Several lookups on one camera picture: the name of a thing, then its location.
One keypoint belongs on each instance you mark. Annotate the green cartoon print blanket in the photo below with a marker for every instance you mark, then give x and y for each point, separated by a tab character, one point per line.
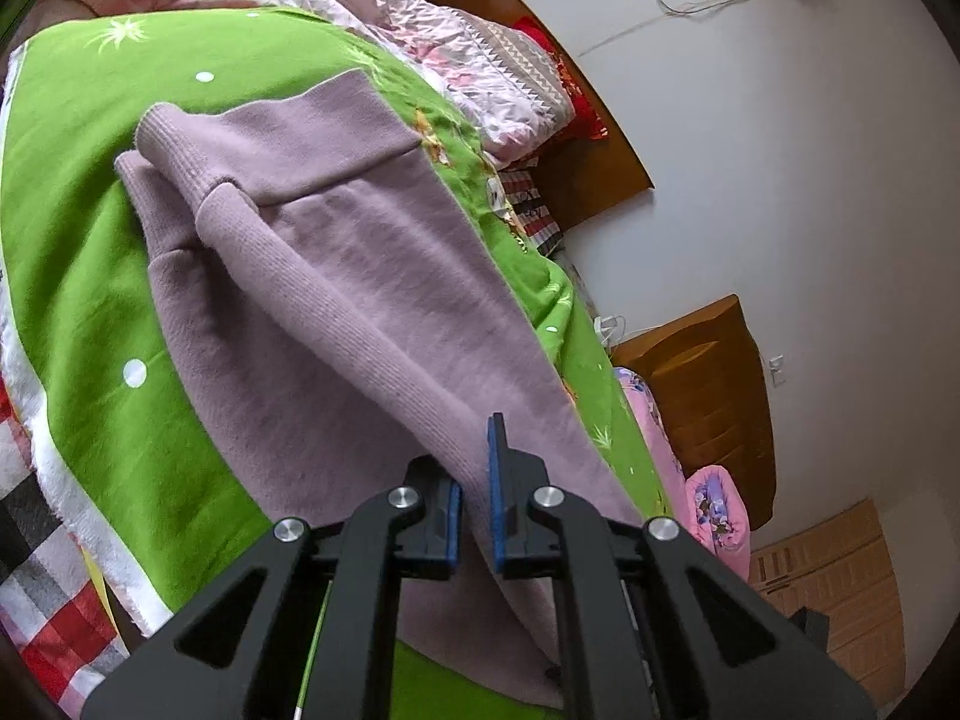
75	240

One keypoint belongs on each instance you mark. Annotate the white power strip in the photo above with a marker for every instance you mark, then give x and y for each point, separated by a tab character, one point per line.
604	330

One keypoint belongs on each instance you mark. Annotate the pink floral cushion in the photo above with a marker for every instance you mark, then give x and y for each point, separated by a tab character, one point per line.
660	442

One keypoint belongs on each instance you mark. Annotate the red patterned pillow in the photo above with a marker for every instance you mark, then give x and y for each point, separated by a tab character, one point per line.
581	101

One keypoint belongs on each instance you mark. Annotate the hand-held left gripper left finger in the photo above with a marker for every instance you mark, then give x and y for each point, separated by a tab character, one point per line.
450	540

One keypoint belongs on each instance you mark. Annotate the wooden bed headboard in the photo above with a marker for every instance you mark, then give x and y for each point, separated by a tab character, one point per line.
705	405
600	172

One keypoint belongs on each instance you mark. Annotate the lilac knit sweater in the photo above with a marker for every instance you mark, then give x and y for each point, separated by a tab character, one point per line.
337	300

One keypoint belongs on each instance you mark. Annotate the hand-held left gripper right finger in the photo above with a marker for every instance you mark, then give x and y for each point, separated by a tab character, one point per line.
496	510

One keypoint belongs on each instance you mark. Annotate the pink floral quilt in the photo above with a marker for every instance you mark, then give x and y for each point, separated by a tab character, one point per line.
420	37

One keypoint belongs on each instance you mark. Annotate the light wooden wardrobe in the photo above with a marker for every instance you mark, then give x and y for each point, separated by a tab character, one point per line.
840	577

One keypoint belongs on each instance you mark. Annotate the white wall socket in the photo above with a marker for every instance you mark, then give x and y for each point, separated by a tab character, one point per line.
775	371

